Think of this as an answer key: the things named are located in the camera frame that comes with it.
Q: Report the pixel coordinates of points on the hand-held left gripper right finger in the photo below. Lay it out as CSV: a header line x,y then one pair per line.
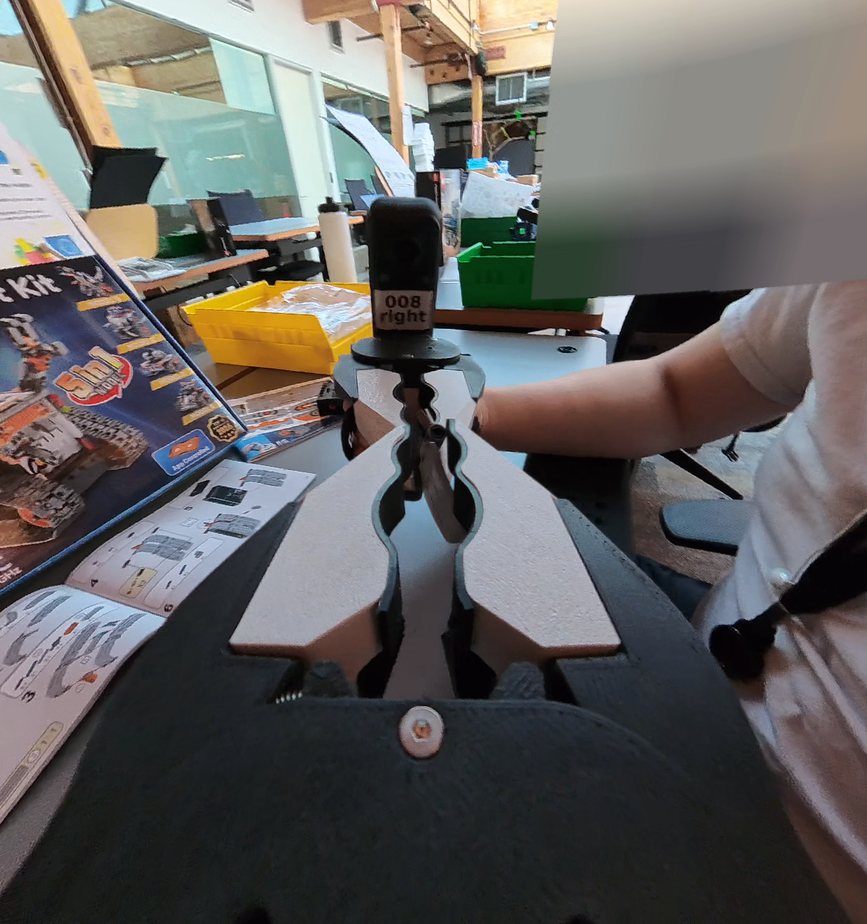
x,y
534,577

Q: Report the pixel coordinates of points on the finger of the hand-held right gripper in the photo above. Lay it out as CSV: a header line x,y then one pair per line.
x,y
455,393
375,408

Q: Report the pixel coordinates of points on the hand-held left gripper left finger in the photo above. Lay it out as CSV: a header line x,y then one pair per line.
x,y
318,577

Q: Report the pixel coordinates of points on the grey curved toy panel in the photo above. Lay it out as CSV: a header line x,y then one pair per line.
x,y
444,498

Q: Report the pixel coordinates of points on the person's right forearm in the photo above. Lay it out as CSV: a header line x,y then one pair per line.
x,y
621,411

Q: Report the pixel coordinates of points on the grey desk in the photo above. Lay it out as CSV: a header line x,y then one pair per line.
x,y
534,361

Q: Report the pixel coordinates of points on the printed task instruction sheet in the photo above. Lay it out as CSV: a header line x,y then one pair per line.
x,y
14,202

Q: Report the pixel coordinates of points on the black toy battery box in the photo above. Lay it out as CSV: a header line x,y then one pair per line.
x,y
328,401

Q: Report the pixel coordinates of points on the black toy set box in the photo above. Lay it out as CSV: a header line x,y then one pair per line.
x,y
433,195

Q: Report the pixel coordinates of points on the white water bottle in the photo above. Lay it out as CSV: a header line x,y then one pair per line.
x,y
337,245

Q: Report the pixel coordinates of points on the green plastic bin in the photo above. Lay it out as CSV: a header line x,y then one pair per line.
x,y
491,281
491,231

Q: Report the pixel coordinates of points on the curled white paper sheet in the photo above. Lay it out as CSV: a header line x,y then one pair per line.
x,y
375,151

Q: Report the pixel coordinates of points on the clear plastic bag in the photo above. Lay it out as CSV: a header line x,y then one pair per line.
x,y
318,307

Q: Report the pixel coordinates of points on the brown cardboard sheet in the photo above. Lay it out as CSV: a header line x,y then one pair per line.
x,y
260,379

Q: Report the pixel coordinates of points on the yellow plastic bin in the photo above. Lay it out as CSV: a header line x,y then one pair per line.
x,y
260,339

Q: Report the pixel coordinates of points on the black mesh office chair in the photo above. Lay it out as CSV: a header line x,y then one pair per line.
x,y
657,325

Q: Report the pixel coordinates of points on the blue robot kit box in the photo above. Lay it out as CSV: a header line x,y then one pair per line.
x,y
79,433

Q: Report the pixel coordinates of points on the cardboard box with black flap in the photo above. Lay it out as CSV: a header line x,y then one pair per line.
x,y
123,231

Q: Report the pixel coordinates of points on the open instruction booklet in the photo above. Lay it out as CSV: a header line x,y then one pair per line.
x,y
36,650

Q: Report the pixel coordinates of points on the person's white shirt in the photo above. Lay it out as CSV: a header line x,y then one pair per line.
x,y
823,433

